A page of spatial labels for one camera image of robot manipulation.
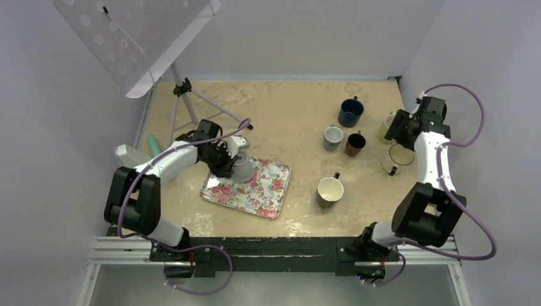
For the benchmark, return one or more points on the light grey mug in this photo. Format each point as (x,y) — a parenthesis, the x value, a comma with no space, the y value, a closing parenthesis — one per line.
(242,169)

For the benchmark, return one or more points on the floral serving tray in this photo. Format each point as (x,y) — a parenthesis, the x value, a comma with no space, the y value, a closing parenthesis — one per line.
(263,195)

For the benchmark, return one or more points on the small blue-grey mug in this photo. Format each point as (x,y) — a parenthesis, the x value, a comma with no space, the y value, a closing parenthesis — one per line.
(332,138)

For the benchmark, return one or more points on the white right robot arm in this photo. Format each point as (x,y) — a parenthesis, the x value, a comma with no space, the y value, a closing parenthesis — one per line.
(427,214)

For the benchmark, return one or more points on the dark blue mug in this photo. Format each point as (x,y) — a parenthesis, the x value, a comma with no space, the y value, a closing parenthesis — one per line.
(350,112)

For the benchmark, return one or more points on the teal handle tool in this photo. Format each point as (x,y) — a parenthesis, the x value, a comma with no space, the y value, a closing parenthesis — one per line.
(154,145)

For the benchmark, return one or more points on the white music stand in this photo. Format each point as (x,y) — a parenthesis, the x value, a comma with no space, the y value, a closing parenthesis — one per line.
(138,41)

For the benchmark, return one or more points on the white angular block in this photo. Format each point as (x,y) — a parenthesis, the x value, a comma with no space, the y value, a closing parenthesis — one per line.
(130,157)

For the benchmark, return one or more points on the cream white mug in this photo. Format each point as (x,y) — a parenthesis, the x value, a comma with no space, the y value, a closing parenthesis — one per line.
(396,159)

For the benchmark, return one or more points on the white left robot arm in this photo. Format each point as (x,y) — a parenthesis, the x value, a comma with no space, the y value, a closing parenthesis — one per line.
(134,200)

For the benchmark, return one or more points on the black glossy mug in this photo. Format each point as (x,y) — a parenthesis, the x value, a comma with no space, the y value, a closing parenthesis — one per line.
(329,191)

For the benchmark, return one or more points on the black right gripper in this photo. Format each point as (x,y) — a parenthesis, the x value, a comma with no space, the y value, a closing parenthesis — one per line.
(402,118)

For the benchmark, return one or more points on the small brown mug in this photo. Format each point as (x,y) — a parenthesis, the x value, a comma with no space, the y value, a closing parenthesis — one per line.
(354,144)

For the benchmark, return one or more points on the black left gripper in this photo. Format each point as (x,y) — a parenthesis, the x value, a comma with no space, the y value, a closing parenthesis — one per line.
(224,170)

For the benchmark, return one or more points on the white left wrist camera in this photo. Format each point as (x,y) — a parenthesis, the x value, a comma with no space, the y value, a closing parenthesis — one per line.
(236,144)

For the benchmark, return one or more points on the light green mug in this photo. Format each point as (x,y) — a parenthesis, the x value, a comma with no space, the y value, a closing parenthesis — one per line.
(385,127)

